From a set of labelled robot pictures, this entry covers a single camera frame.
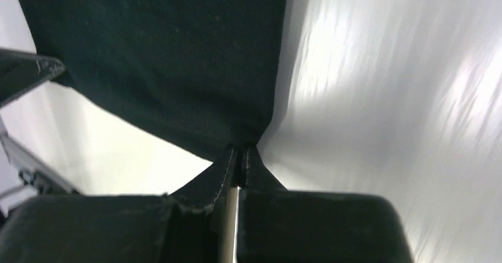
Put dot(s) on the black t shirt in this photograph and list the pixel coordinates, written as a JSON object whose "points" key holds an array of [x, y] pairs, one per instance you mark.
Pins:
{"points": [[200, 74]]}

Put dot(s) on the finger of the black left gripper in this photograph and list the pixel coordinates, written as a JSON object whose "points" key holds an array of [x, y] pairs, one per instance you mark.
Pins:
{"points": [[23, 71]]}

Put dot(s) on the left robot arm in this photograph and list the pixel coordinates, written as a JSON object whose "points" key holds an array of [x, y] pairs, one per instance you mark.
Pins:
{"points": [[33, 174]]}

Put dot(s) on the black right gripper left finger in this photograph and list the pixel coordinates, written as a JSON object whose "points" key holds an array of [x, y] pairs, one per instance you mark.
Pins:
{"points": [[193, 224]]}

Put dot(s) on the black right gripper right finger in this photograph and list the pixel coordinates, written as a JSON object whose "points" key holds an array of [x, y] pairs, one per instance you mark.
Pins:
{"points": [[280, 225]]}

